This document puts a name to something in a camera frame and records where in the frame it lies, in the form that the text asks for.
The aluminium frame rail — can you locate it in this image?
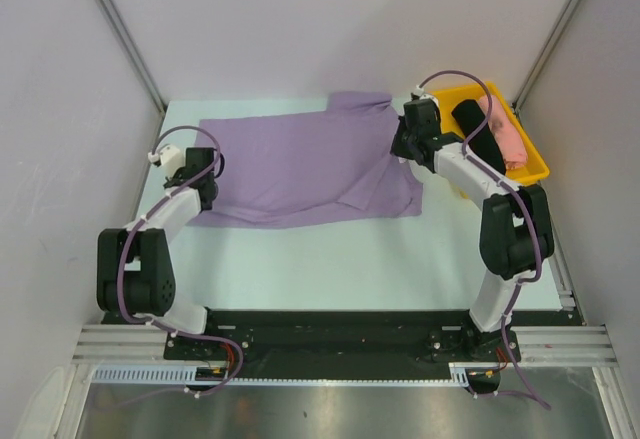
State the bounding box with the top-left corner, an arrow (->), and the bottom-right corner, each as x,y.
72,324 -> 167,365

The left aluminium corner post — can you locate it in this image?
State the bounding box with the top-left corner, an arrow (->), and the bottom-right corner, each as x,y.
95,0 -> 168,116

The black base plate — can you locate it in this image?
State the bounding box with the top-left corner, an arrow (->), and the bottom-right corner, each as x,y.
102,308 -> 584,380

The aluminium corner post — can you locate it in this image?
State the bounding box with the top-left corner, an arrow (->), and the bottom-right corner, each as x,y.
512,0 -> 584,116
95,0 -> 168,116

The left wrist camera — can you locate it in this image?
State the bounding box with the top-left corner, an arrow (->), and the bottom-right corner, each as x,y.
147,144 -> 185,169

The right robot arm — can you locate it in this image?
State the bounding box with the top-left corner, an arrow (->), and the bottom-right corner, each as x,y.
391,95 -> 554,360

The rolled black t shirt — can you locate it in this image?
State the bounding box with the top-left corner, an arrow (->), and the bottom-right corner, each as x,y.
451,99 -> 506,174

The rolled pink t shirt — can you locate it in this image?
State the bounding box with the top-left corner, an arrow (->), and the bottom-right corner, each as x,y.
477,95 -> 528,170

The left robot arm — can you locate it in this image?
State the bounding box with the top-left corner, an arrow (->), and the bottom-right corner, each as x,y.
96,145 -> 225,359

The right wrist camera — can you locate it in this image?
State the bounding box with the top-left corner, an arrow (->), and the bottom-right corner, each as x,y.
410,85 -> 440,108

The purple cable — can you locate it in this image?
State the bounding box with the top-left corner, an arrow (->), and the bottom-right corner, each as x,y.
115,125 -> 226,323
417,69 -> 544,320

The yellow plastic tray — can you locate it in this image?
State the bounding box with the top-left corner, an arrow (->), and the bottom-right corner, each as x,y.
429,81 -> 550,186

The white slotted cable duct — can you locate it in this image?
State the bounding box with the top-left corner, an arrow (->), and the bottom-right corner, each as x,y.
92,364 -> 469,388

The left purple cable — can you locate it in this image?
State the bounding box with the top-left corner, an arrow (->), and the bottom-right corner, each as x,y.
115,125 -> 226,323

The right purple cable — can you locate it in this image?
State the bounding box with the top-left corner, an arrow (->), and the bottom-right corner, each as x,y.
417,69 -> 544,320

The purple t shirt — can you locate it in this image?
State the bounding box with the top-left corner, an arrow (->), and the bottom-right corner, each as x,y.
192,92 -> 423,229

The right aluminium corner post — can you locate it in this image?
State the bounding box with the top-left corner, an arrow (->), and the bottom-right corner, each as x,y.
512,0 -> 584,116

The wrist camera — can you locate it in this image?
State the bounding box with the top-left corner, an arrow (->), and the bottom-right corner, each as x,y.
147,144 -> 185,169
410,85 -> 440,108

